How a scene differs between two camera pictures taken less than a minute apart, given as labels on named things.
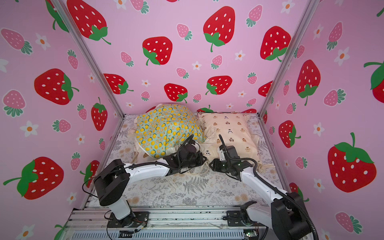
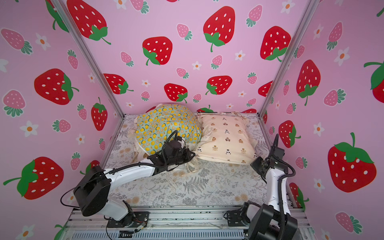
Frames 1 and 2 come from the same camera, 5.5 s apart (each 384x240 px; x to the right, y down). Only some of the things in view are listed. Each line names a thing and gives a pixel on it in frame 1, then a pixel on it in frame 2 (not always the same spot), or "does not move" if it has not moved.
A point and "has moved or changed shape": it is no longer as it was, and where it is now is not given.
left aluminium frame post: (91, 57) does not move
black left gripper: (200, 162) to (187, 157)
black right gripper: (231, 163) to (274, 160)
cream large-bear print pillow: (140, 156) does not move
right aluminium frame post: (310, 7) does not move
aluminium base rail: (164, 223) does not move
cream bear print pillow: (222, 129) has moved or changed shape
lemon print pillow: (160, 130) does not move
